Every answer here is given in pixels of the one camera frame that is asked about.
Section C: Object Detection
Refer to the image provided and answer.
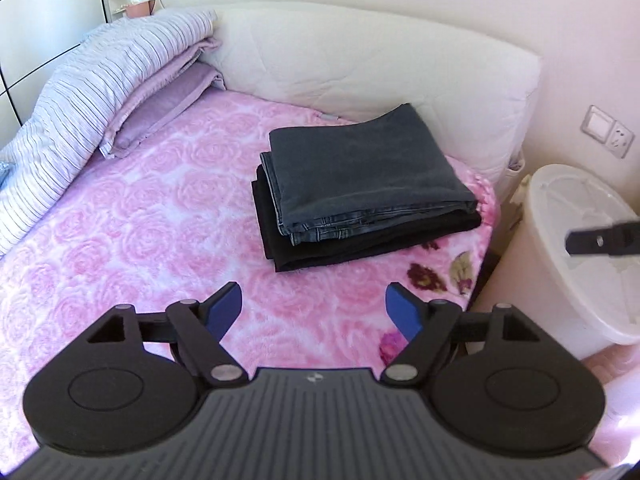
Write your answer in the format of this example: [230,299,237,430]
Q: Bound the dark grey jeans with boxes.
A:
[260,104,477,245]

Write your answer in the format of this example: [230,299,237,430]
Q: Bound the white plastic bucket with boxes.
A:
[470,162,640,361]

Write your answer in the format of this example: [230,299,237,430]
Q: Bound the pink rose blanket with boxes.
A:
[0,88,640,466]

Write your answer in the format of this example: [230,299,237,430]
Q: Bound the folded black trousers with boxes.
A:
[252,166,482,272]

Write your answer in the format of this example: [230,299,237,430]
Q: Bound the lilac pillow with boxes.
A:
[99,38,224,158]

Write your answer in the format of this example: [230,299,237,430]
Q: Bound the striped lilac duvet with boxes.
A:
[1,8,216,254]

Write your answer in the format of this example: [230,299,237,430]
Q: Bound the white padded headboard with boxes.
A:
[203,2,542,183]

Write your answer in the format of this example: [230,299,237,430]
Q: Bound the white wardrobe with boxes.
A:
[0,0,106,145]

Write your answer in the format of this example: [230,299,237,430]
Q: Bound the white wall socket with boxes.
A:
[604,122,636,159]

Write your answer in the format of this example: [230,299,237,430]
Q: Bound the white wall switch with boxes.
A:
[580,105,615,144]

